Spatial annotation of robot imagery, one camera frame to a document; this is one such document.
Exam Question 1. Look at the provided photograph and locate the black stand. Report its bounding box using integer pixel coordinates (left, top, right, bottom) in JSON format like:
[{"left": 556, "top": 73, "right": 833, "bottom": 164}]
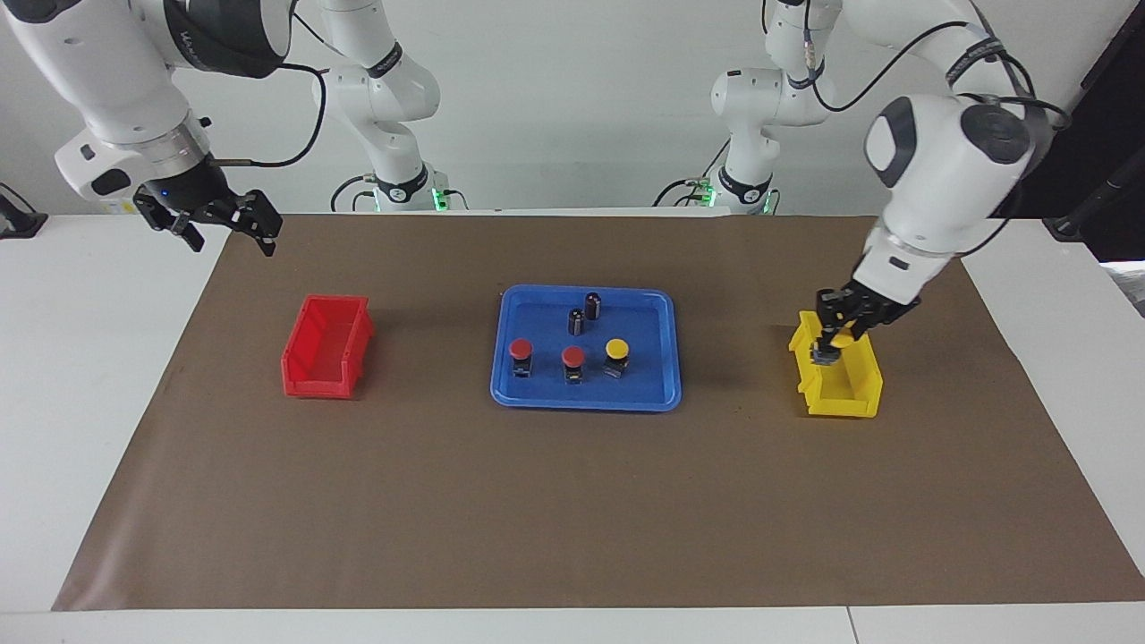
[{"left": 1042, "top": 0, "right": 1145, "bottom": 262}]

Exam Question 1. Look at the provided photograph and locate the blue plastic tray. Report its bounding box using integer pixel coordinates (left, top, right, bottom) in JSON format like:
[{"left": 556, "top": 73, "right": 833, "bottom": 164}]
[{"left": 490, "top": 284, "right": 683, "bottom": 412}]

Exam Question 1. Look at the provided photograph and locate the black clamp mount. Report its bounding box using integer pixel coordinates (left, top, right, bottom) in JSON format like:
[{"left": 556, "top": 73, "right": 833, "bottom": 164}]
[{"left": 0, "top": 183, "right": 47, "bottom": 240}]

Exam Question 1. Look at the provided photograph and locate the yellow plastic parts bin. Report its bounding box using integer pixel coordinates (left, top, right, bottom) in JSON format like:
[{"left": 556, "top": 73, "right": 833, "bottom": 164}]
[{"left": 788, "top": 310, "right": 884, "bottom": 419}]

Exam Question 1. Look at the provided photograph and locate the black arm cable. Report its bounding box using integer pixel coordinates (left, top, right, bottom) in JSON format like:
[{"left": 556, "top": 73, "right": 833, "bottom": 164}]
[
  {"left": 801, "top": 0, "right": 1072, "bottom": 262},
  {"left": 208, "top": 61, "right": 328, "bottom": 171}
]

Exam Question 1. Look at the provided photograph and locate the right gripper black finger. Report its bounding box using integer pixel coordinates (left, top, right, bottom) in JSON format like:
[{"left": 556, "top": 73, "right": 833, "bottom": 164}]
[
  {"left": 228, "top": 190, "right": 284, "bottom": 258},
  {"left": 165, "top": 213, "right": 205, "bottom": 253}
]

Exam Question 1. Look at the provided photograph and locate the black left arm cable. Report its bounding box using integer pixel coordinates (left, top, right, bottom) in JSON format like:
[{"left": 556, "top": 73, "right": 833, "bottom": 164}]
[{"left": 801, "top": 0, "right": 1072, "bottom": 262}]

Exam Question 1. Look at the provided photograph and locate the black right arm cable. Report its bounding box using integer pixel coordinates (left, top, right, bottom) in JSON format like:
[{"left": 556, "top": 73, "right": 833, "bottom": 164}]
[{"left": 208, "top": 61, "right": 328, "bottom": 171}]

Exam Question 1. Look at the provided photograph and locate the red plastic parts bin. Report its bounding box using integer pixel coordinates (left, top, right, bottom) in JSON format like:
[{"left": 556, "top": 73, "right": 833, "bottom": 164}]
[{"left": 281, "top": 295, "right": 375, "bottom": 399}]

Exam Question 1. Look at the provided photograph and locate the brown paper table mat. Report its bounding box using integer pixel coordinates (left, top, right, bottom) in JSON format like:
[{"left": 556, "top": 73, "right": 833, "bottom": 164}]
[{"left": 52, "top": 215, "right": 1145, "bottom": 612}]

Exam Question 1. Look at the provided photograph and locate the black base cable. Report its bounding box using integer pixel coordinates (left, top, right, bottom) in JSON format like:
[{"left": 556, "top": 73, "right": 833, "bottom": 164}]
[
  {"left": 650, "top": 134, "right": 727, "bottom": 208},
  {"left": 330, "top": 174, "right": 378, "bottom": 214}
]

